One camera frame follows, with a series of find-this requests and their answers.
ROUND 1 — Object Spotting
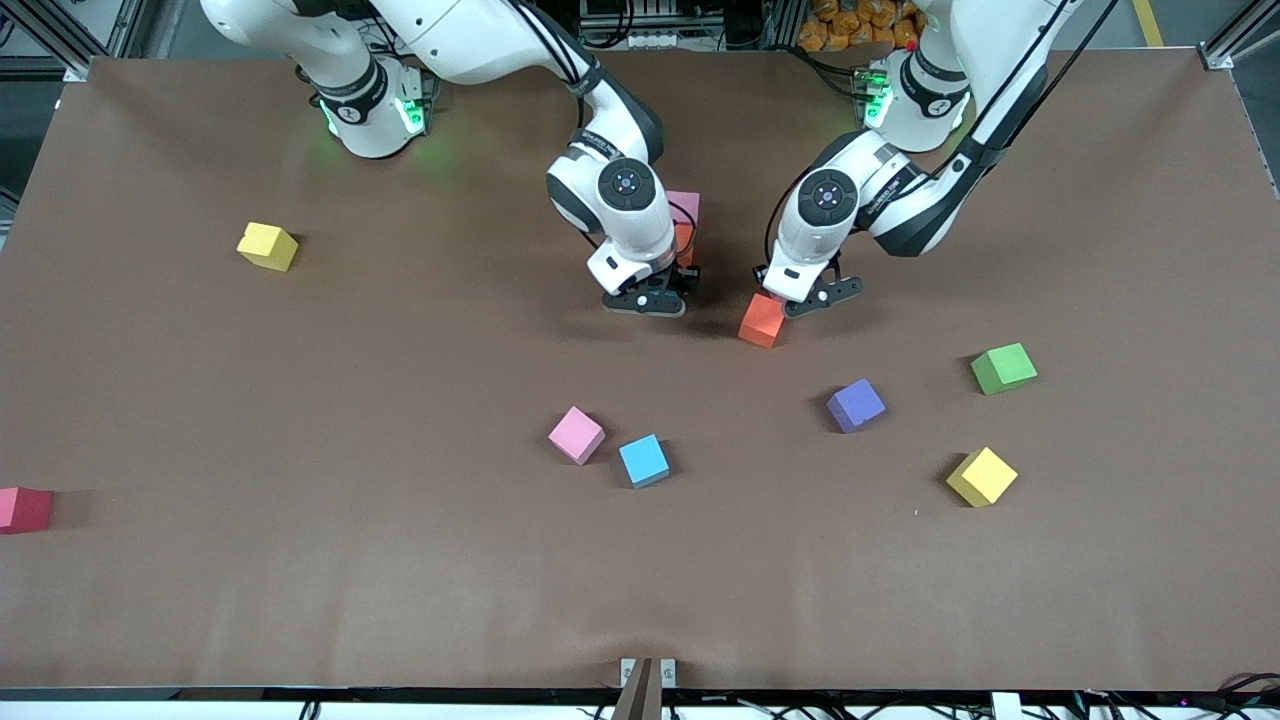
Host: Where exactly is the violet blue foam cube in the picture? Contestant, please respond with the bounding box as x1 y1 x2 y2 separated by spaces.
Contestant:
827 378 888 435

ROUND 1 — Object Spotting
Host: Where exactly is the light blue foam cube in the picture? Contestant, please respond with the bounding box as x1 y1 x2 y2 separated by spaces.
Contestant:
618 433 672 489

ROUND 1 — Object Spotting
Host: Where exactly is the green foam cube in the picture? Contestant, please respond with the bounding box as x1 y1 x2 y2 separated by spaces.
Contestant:
970 342 1039 396

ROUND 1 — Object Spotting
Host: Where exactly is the orange fruit net bag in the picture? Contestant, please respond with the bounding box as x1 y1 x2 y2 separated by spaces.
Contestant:
797 0 916 53

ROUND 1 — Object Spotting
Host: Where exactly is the yellow foam cube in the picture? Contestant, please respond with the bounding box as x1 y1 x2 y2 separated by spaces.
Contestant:
236 221 300 273
945 446 1020 509

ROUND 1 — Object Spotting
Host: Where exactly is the brown table cover sheet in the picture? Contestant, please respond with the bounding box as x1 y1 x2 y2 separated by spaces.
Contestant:
0 48 1280 693

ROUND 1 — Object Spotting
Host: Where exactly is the crimson foam cube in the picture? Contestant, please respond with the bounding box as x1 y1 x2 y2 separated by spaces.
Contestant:
0 487 54 535

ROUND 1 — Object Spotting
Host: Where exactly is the small metal bracket plate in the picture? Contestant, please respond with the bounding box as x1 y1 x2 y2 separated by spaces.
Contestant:
620 657 677 691

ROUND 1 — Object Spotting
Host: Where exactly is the aluminium frame profile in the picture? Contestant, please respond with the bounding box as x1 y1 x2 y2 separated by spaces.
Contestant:
0 0 151 81
1200 0 1280 73

